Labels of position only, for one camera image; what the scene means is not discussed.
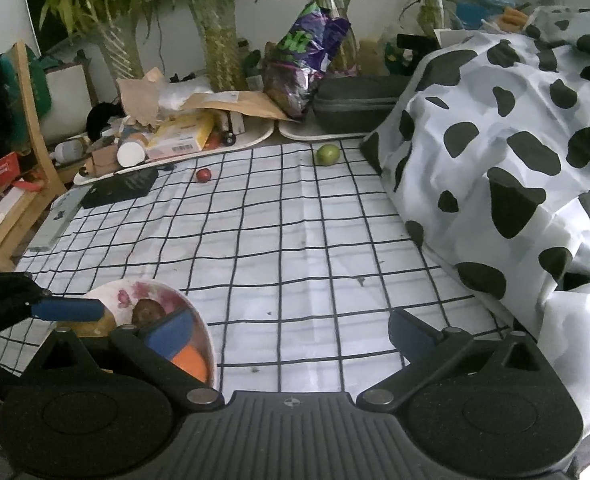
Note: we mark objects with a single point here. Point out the green cloth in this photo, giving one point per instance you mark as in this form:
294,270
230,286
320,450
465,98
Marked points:
37,85

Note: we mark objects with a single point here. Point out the purple snack bag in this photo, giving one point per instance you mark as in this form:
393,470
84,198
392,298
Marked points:
300,60

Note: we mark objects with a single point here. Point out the white tray with clutter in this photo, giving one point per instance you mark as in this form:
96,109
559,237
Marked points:
247,140

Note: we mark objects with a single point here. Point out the cow print blanket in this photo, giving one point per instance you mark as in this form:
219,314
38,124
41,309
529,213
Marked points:
505,160

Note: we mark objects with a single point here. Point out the brown oval fruit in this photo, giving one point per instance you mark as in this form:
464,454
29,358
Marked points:
101,325

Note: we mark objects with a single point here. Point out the small red fruit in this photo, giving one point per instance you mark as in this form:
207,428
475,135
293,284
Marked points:
203,175

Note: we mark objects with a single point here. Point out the white plastic jar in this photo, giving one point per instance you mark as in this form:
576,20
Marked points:
131,155

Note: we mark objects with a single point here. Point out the dark framed panel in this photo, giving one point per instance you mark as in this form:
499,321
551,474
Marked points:
40,5

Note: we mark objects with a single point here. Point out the small cardboard boxes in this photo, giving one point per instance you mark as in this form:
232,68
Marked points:
104,160

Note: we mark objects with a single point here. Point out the white black checkered cloth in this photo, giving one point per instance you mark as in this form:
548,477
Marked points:
285,250

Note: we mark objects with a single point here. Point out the brown paper bag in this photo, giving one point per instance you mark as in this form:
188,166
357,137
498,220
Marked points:
235,102

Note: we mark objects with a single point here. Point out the dark green bottle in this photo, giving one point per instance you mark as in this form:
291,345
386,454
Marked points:
252,65

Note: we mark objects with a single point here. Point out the small green fruit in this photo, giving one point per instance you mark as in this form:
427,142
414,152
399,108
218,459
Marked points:
327,154

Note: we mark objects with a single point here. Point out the blue plastic bag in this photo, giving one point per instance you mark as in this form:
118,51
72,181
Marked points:
482,0

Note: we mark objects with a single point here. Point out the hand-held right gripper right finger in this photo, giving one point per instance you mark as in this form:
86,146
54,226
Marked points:
410,340

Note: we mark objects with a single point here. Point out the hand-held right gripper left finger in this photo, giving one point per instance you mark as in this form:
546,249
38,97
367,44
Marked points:
170,335

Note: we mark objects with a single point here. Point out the white tray under case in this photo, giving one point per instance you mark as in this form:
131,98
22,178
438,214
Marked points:
315,135

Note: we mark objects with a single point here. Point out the yellow white box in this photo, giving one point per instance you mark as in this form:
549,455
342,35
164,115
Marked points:
180,135

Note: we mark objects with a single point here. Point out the black zip case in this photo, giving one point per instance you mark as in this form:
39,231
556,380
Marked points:
360,100

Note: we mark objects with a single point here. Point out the small dark brown fruit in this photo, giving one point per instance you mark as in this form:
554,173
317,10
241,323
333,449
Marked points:
147,311

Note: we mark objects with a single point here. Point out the black flat pad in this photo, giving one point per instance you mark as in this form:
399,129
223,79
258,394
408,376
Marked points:
120,187

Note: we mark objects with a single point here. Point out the white plastic bag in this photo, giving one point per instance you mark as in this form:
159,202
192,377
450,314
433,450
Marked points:
182,94

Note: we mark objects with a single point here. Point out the wooden chair frame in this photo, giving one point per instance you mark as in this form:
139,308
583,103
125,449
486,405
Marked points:
37,150

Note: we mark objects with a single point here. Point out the yellow snack pack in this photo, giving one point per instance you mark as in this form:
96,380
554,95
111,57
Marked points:
511,16

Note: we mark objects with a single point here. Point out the red packet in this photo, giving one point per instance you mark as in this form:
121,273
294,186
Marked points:
4,170

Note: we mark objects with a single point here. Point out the white board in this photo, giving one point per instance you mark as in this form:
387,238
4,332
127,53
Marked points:
67,100

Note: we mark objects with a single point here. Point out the black fuzzy object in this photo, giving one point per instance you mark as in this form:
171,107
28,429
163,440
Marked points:
102,117

